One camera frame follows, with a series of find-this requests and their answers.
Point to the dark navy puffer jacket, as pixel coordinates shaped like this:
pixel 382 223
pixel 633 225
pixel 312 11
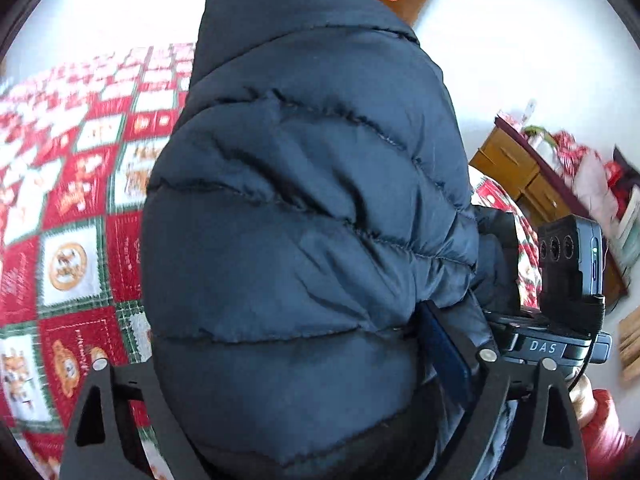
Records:
pixel 310 210

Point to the red patchwork printed blanket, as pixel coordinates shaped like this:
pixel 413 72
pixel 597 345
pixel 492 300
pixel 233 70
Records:
pixel 65 185

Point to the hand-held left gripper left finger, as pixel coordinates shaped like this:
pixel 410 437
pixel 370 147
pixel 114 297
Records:
pixel 117 425

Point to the person's right forearm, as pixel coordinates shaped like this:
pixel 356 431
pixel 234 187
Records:
pixel 607 430

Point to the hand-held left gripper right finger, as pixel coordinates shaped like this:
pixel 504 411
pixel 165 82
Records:
pixel 445 355

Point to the brown wooden dresser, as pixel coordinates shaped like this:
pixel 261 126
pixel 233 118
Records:
pixel 515 165

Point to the light wooden board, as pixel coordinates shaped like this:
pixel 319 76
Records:
pixel 631 350

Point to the pile of clutter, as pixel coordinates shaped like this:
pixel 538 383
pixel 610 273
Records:
pixel 590 175

